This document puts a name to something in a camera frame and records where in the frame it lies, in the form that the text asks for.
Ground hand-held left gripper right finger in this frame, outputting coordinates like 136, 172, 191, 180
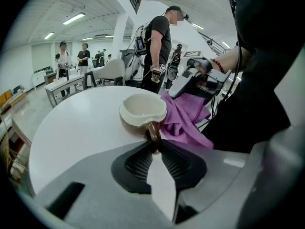
160, 139, 253, 224

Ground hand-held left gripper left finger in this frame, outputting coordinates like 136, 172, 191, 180
35, 142, 173, 229

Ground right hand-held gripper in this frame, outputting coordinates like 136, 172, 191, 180
168, 51, 233, 99

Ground purple cloth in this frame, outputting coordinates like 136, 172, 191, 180
160, 91, 215, 150

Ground cream cup with brown handle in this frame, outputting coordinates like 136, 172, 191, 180
118, 94, 168, 155

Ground person's right forearm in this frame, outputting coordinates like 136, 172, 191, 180
213, 45, 253, 73

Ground person's right hand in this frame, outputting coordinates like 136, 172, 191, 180
199, 65, 213, 82

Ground white round table gold legs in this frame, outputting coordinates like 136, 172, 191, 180
28, 85, 215, 197

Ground pale shell chair black legs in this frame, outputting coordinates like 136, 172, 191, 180
82, 59, 126, 90

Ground person's black printed t-shirt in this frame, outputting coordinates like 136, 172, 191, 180
201, 0, 305, 154

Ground white desk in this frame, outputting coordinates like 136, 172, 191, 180
44, 74, 85, 108

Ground white low cabinet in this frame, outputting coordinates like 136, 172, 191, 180
30, 67, 58, 90

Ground red bead bracelet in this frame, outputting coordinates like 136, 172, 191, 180
211, 58, 226, 73

